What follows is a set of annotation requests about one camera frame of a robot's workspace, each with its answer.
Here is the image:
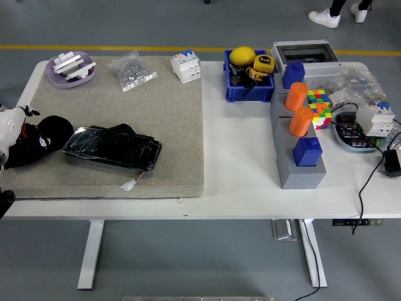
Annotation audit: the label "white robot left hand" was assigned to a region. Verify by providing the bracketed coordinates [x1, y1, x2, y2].
[0, 105, 41, 167]

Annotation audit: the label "black rag with white print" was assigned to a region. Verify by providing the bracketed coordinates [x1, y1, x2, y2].
[4, 115, 75, 170]

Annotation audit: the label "black table control panel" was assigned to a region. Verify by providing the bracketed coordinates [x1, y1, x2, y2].
[331, 218, 383, 226]

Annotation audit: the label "purple tray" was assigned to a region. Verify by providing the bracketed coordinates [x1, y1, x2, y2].
[45, 51, 96, 89]

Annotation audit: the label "clear bag of screws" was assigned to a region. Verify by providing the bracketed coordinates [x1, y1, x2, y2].
[104, 50, 158, 93]

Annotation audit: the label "white table leg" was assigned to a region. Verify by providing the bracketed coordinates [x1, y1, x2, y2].
[299, 218, 328, 288]
[77, 219, 105, 291]

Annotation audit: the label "grey-brown mat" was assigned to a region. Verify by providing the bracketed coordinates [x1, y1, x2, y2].
[0, 56, 205, 201]

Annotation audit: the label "dark metal tool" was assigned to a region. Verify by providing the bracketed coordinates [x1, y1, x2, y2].
[227, 61, 255, 97]

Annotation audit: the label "yellow ball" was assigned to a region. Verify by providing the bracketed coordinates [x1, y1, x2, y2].
[229, 46, 257, 67]

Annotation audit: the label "blue plastic bin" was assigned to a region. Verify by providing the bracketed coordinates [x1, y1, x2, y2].
[222, 48, 276, 103]

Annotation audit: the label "blue square block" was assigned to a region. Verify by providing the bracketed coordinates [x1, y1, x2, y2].
[281, 61, 306, 90]
[292, 137, 323, 167]

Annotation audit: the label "orange cylinder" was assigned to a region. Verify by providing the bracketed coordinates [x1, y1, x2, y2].
[288, 107, 315, 138]
[284, 82, 310, 112]

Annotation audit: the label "silver metal box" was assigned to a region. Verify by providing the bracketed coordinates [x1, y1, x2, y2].
[271, 218, 298, 241]

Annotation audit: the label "grey block holder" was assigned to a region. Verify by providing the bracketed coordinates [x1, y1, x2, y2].
[269, 86, 327, 190]

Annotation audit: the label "colourful puzzle cube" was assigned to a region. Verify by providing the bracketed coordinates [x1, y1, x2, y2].
[306, 89, 330, 106]
[308, 102, 333, 130]

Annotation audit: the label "person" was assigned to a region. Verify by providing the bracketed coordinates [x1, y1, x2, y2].
[308, 0, 373, 29]

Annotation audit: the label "blue-grey tray with electronics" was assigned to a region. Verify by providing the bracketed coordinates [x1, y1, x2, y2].
[331, 111, 389, 154]

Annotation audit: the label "clear bags of parts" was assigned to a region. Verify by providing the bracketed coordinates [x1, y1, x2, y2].
[313, 65, 386, 110]

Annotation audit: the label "black power adapter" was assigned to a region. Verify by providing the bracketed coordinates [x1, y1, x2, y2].
[378, 149, 401, 179]

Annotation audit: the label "white plastic bracket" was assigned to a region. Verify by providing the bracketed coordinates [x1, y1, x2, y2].
[51, 53, 84, 75]
[64, 61, 97, 81]

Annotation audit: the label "white connector with wires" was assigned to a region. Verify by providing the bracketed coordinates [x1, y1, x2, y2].
[121, 171, 147, 192]

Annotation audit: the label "white circuit breaker blue switch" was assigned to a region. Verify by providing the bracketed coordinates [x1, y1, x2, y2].
[355, 102, 396, 137]
[170, 48, 202, 85]

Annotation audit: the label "grey electrical enclosure box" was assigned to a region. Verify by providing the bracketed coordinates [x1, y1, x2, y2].
[271, 40, 342, 87]

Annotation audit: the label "black cable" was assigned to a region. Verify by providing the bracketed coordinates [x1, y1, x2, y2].
[387, 130, 401, 149]
[351, 144, 387, 235]
[330, 102, 360, 115]
[293, 218, 321, 301]

